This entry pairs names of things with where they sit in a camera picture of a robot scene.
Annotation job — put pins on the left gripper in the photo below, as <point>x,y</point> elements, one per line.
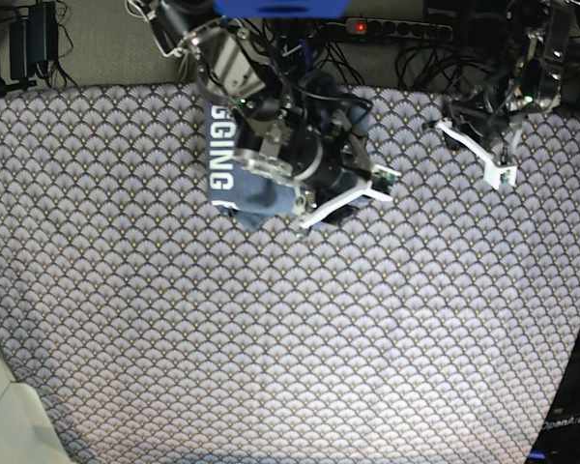
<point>478,116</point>

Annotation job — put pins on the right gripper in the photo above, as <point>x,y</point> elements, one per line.
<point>331,159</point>

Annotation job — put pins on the blue T-shirt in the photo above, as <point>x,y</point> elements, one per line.
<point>232,164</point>

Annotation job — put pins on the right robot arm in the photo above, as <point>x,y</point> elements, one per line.
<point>229,56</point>

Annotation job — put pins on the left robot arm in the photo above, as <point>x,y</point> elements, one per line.
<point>526,51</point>

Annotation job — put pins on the black power strip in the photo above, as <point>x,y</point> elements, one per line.
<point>397,29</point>

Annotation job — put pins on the blue box overhead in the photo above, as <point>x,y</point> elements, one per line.
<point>282,8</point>

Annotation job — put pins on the fan-patterned tablecloth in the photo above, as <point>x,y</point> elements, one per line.
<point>155,329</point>

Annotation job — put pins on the black power adapter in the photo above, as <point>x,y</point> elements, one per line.
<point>33,42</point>

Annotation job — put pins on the black OpenArm base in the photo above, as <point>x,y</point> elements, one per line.
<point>559,438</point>

